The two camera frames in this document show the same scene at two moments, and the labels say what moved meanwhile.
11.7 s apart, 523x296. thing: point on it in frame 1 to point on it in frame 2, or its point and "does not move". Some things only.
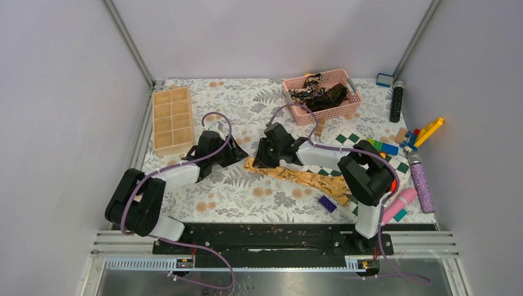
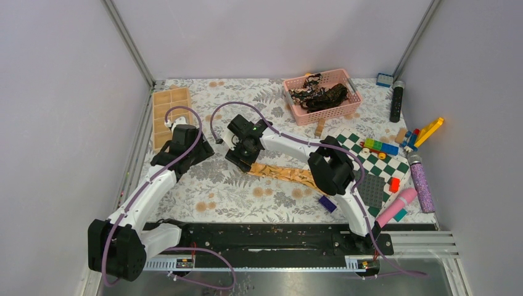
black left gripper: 235,153 to 205,150
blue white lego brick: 384,80 does not move
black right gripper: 262,160 to 234,156
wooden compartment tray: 172,130 does not move
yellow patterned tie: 335,185 does not move
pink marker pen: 393,209 does not move
